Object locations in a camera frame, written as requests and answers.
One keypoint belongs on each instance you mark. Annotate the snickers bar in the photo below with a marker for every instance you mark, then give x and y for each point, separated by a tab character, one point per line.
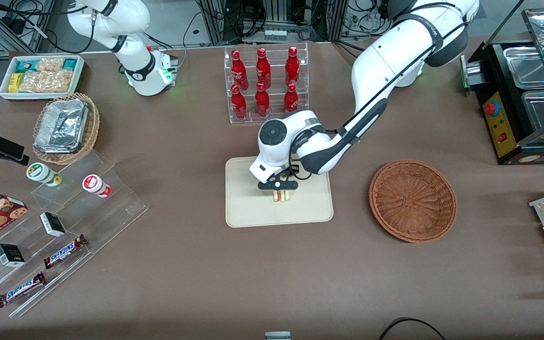
64	252
19	290

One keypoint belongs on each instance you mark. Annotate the clear acrylic bottle rack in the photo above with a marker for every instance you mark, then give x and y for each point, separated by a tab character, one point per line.
274	101

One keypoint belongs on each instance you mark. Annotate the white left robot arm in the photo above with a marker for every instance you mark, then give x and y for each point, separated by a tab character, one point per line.
385	61

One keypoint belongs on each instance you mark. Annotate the black food warmer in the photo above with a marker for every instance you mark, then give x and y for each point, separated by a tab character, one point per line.
485	75

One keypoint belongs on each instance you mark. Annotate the light wicker basket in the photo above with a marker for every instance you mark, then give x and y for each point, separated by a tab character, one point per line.
91	127

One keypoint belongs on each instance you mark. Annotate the green lid cup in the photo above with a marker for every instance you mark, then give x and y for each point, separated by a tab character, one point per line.
40	172

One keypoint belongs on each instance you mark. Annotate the white plastic snack bin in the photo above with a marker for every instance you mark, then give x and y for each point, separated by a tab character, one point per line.
5	93

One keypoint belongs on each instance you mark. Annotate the cream plastic tray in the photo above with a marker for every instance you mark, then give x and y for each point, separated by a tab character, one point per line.
253	208

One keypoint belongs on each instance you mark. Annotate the triangular sandwich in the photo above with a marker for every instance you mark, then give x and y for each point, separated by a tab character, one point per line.
281	196

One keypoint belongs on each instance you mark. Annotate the red emergency button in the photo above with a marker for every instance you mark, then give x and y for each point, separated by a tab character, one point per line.
491	108

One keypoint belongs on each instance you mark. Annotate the clear cracker bag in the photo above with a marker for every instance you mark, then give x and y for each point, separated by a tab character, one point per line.
45	81
50	64

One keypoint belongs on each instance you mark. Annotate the small black box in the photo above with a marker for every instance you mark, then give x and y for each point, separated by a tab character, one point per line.
53	224
10	255

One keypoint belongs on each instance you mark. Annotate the clear acrylic stepped display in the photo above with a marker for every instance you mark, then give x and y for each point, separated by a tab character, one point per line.
111	208

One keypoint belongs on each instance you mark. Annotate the red cola bottle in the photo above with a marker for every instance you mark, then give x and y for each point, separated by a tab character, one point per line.
239	104
263	71
262	103
239	71
291	100
292	68

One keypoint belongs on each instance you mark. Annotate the teal snack packet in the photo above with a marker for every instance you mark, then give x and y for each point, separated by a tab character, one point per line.
26	66
70	63

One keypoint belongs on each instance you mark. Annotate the aluminium frame rack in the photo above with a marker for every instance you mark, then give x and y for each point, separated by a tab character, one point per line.
328	19

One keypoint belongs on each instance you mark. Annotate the yellow snack packet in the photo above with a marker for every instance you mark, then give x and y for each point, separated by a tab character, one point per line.
14	82

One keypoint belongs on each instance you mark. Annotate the aluminium foil tray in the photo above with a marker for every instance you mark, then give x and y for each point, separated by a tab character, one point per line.
62	125

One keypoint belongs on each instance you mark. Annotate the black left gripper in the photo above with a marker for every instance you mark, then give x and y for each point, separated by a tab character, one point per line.
295	168

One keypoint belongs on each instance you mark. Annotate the white power strip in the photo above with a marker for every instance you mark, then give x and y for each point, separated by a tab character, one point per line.
275	34

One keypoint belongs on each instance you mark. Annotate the brown wicker basket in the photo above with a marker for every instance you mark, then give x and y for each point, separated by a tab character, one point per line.
411	200

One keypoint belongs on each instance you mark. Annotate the red lid cup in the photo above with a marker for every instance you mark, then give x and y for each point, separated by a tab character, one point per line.
93	183

